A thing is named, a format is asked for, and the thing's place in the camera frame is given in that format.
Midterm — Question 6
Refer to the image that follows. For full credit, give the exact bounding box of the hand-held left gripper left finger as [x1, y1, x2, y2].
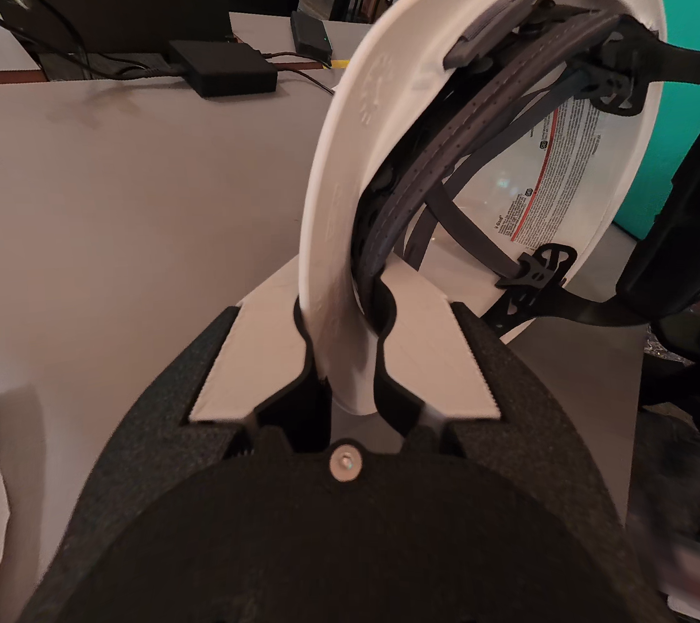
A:
[187, 273, 320, 426]

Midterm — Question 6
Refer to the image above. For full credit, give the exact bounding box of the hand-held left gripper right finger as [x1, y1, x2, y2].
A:
[374, 259, 503, 432]

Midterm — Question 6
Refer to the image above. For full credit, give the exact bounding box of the white hard hat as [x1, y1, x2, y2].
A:
[298, 0, 672, 417]

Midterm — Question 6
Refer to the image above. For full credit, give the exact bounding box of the black power adapter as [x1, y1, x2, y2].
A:
[166, 39, 280, 100]

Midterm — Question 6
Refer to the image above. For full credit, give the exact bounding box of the black power bank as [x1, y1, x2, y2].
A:
[289, 10, 335, 61]

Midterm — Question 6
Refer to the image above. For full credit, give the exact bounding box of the teal box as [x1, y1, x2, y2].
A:
[591, 0, 700, 242]

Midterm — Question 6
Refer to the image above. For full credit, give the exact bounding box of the black usb cable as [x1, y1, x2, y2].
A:
[257, 50, 338, 100]

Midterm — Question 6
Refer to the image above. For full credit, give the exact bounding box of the black power cable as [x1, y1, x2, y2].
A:
[0, 0, 182, 83]

